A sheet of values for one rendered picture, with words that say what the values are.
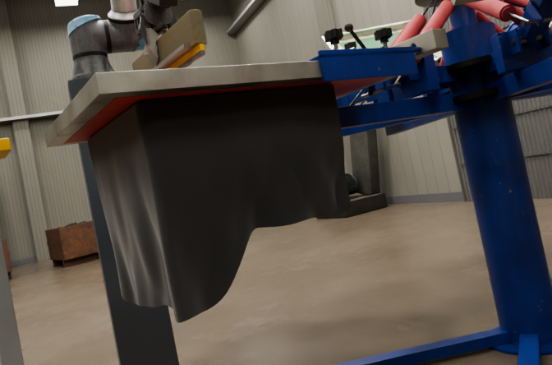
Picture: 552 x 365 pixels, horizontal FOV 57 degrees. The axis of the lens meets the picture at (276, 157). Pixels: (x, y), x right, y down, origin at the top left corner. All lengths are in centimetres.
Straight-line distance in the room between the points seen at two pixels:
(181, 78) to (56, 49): 1155
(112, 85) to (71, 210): 1104
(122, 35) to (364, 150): 602
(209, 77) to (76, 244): 799
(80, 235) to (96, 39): 717
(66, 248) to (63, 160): 354
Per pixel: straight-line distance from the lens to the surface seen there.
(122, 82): 93
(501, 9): 168
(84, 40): 189
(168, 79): 96
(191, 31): 112
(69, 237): 887
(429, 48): 137
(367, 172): 765
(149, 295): 121
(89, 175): 177
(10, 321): 127
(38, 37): 1259
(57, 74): 1235
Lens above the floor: 76
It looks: 2 degrees up
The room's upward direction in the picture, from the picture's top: 11 degrees counter-clockwise
